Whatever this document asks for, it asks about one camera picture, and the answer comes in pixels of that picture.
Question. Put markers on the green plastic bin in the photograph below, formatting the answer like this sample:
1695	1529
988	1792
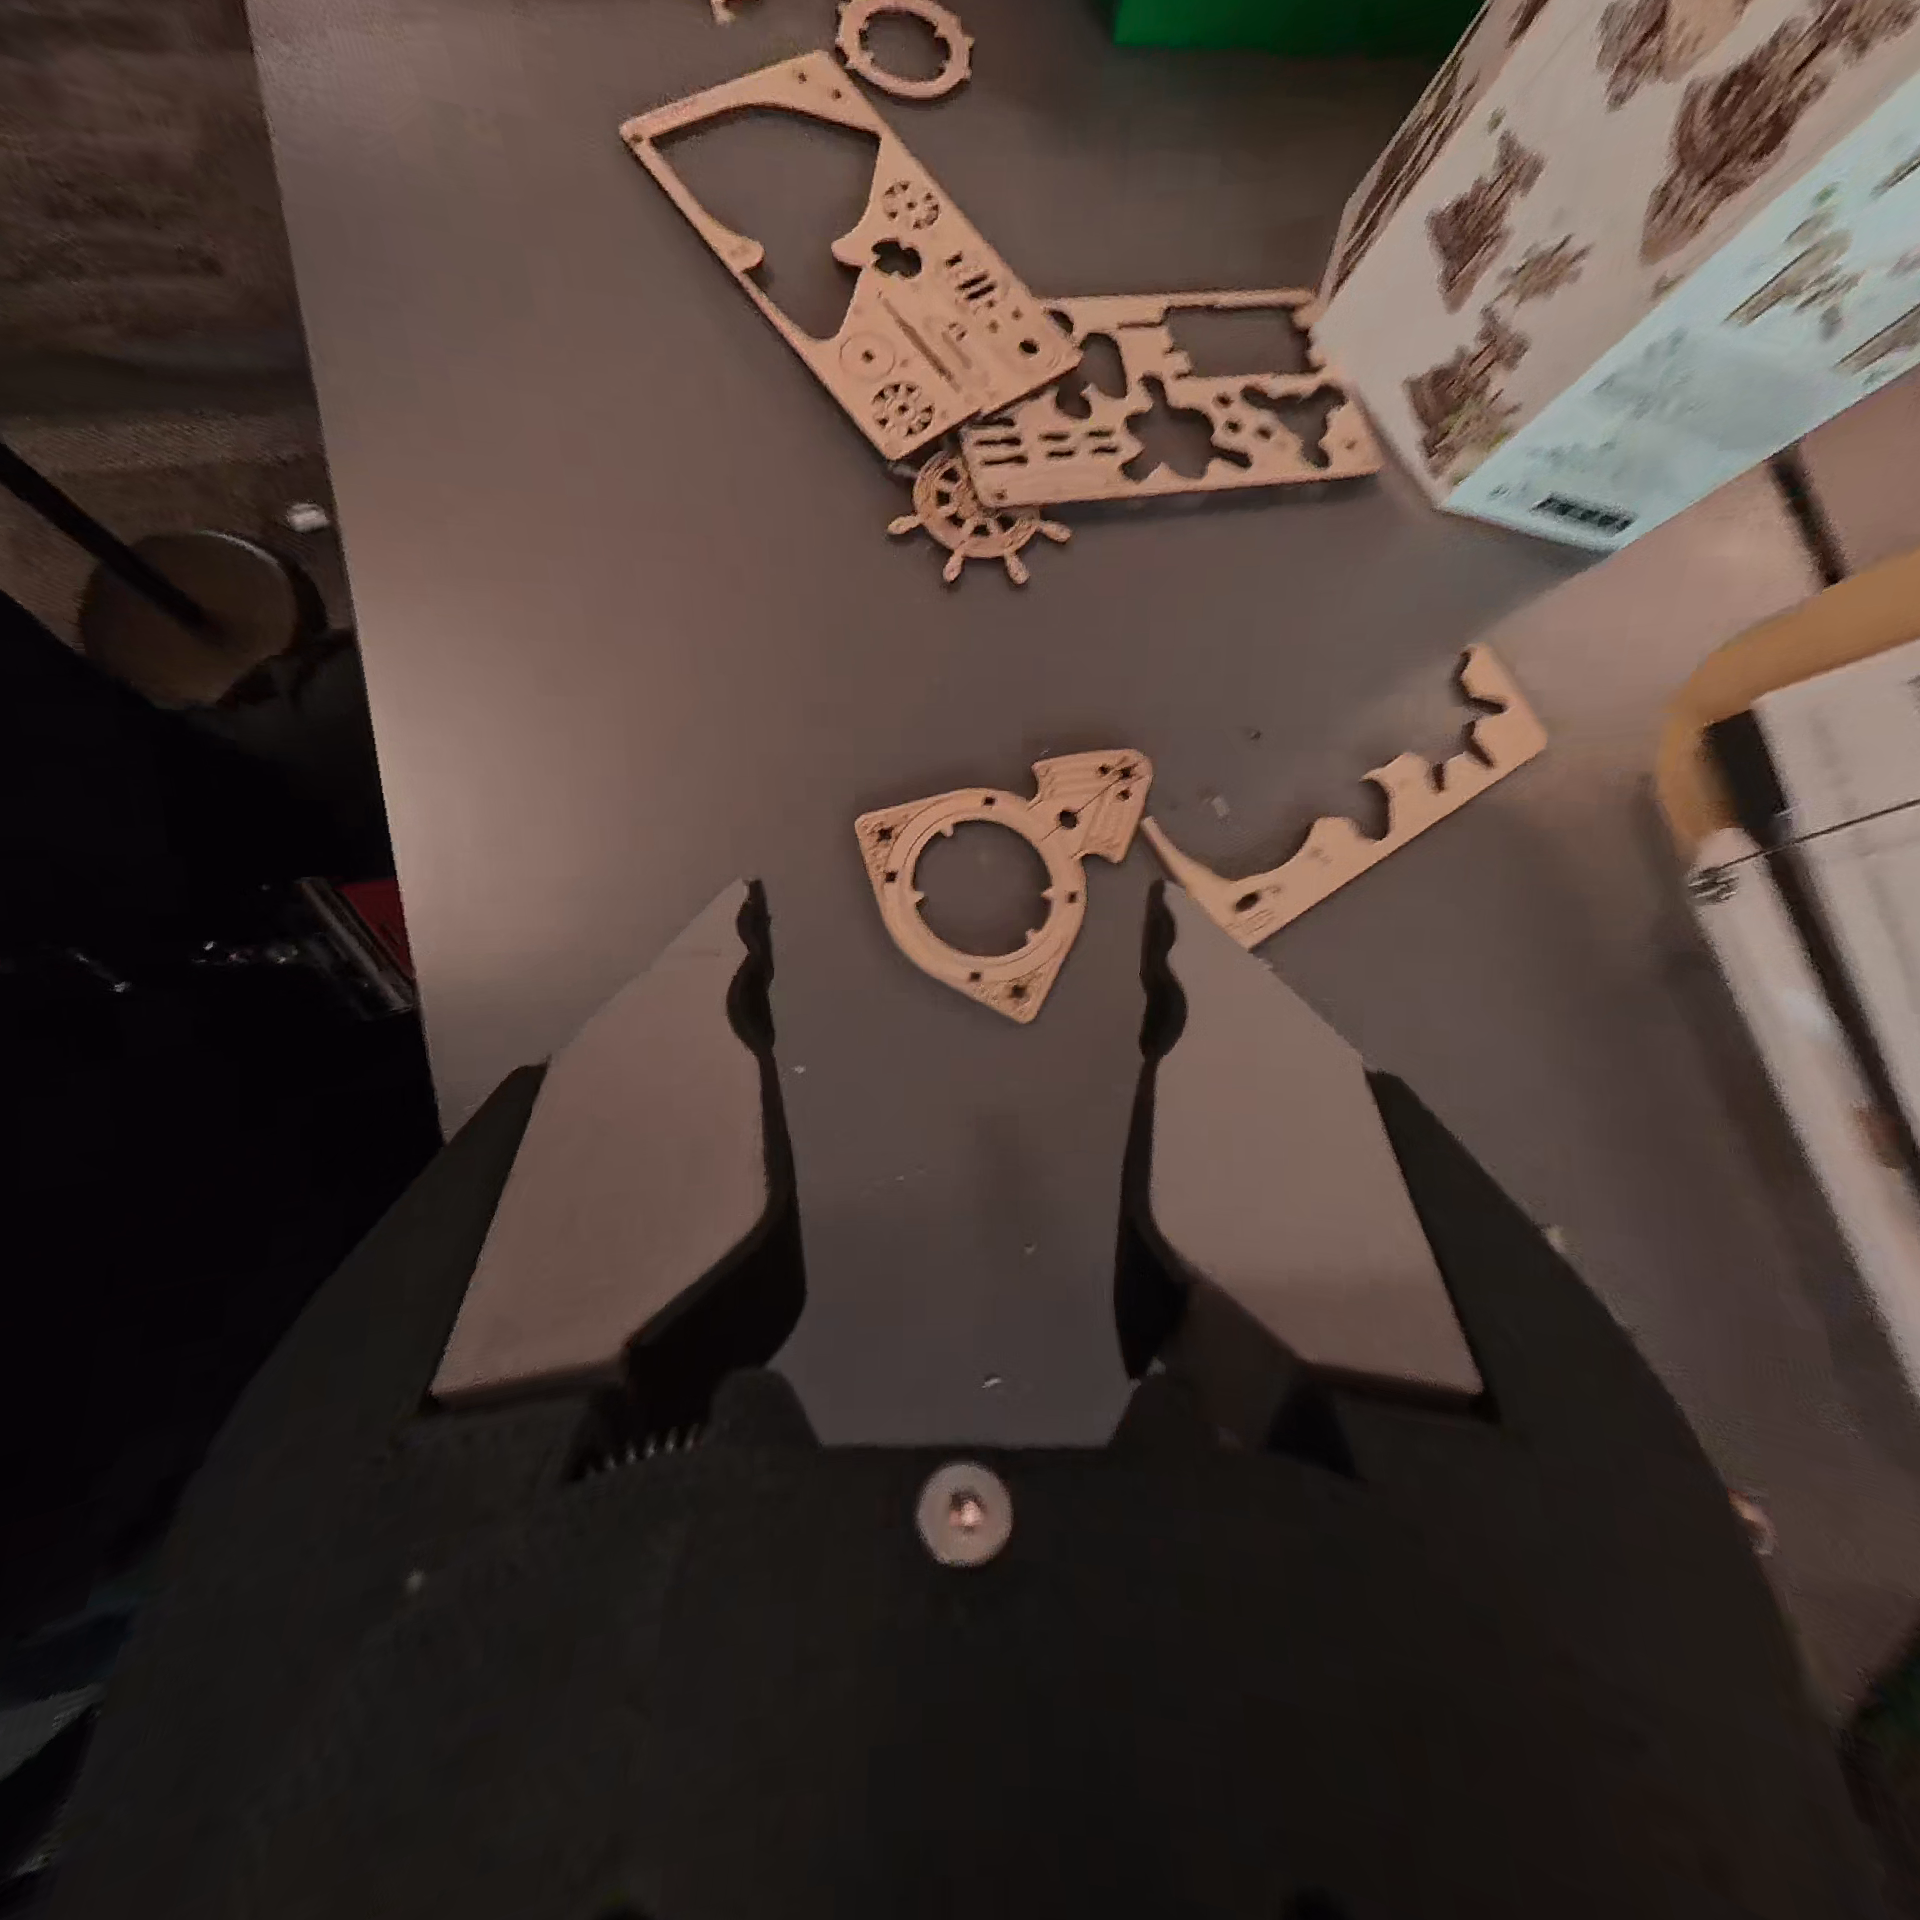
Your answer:
1289	18

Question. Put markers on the wooden sheet with rectangular cutout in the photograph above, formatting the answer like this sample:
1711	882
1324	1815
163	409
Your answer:
1050	482

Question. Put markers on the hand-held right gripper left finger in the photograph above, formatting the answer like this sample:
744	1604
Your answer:
616	1184

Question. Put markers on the wooden ship wheel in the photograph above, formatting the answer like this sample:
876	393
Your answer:
975	518

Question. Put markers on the white printed kit box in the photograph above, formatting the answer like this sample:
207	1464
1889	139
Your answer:
1575	299

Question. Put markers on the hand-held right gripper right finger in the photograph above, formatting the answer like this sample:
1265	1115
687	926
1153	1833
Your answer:
1289	1184

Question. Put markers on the wooden sheet with large cutouts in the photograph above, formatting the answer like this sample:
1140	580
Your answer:
862	359

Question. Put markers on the wavy wooden sheet offcut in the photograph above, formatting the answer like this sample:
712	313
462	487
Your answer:
1275	884

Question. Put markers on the black round stand base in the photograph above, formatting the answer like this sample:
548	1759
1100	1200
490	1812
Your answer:
194	615

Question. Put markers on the instruction sheet on stand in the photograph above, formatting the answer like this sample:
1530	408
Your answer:
1828	900

